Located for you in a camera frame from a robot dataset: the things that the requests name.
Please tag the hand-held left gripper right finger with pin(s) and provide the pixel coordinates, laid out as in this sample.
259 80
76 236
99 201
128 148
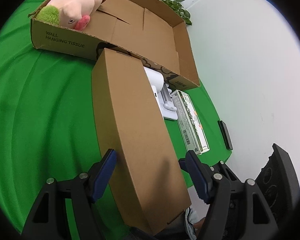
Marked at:
198 175

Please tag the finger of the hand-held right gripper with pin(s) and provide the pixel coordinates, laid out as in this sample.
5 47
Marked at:
225 168

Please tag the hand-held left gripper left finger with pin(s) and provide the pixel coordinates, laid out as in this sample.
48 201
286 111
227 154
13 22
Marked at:
103 175

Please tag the green and white medicine box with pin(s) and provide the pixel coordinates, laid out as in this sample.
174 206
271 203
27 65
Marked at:
190 122

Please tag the long brown cardboard box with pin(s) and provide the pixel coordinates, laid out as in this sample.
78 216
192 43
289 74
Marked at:
132 130

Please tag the white hair dryer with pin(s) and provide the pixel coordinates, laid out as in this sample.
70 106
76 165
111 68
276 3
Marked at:
155 78

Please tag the large cardboard box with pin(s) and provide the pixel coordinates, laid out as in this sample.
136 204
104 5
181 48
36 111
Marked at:
145 30

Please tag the small black rectangular block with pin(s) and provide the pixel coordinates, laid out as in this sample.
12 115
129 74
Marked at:
225 135

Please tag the green tablecloth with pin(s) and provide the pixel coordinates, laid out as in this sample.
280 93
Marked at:
47 120

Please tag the green potted plant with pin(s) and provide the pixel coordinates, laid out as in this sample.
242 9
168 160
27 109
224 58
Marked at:
178 6

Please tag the pink plush pig toy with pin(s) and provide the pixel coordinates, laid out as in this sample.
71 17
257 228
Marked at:
75 5

